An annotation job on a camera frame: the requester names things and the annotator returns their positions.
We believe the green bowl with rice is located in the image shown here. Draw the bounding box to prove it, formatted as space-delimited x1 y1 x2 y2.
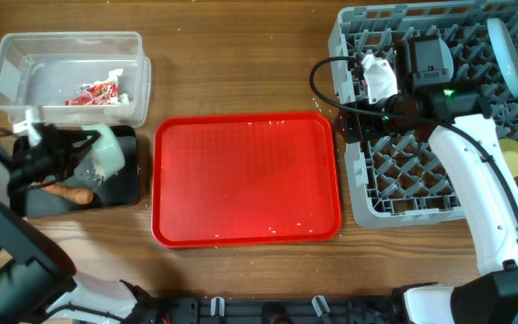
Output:
81 124 125 180

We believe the red snack wrapper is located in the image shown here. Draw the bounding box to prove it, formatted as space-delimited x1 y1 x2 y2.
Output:
65 81 120 106

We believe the white tissue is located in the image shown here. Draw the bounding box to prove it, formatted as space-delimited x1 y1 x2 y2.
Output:
107 68 130 105

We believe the orange carrot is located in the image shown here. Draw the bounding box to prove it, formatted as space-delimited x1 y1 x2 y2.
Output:
42 184 94 205

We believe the light blue plate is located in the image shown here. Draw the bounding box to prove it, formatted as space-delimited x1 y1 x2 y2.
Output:
487 18 518 97

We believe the yellow plastic cup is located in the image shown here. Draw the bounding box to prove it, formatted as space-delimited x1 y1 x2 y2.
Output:
499 138 518 177

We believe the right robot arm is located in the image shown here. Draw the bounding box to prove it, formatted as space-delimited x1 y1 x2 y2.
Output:
341 36 518 323

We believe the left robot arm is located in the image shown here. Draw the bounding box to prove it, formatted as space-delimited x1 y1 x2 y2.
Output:
0 122 156 323

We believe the grey dishwasher rack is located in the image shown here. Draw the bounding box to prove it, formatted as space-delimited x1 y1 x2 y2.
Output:
328 1 518 228

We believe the clear plastic bin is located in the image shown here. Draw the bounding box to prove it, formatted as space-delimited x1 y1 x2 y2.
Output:
0 31 151 128

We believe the black bin tray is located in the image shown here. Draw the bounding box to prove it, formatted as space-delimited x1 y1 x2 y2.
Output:
10 125 139 218

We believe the red plastic tray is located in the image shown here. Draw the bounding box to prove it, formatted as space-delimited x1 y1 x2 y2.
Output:
151 112 342 248

